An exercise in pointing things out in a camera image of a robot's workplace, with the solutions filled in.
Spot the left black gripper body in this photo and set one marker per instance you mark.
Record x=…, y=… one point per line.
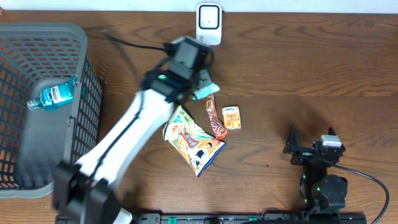
x=188, y=84

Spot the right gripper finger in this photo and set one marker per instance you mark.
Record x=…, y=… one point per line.
x=331, y=132
x=291, y=145

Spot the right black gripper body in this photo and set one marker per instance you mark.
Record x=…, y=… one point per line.
x=302, y=157

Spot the mint green wipes packet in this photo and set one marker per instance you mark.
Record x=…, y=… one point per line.
x=205, y=86

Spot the small orange tissue box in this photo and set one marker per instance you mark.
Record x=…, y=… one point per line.
x=231, y=117

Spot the orange red snack bar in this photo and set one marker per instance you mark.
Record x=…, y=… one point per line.
x=218, y=127

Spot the large snack chip bag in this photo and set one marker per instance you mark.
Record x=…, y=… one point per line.
x=197, y=147

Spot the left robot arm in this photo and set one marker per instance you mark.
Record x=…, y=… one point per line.
x=84, y=192

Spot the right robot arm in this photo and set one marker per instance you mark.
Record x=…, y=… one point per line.
x=324, y=193

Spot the white barcode scanner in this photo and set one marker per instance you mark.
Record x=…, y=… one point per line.
x=209, y=23

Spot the teal mouthwash bottle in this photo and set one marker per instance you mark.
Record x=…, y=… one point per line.
x=51, y=98

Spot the grey plastic basket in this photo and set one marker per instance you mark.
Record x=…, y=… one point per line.
x=35, y=56

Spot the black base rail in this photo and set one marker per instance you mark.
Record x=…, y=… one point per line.
x=278, y=218

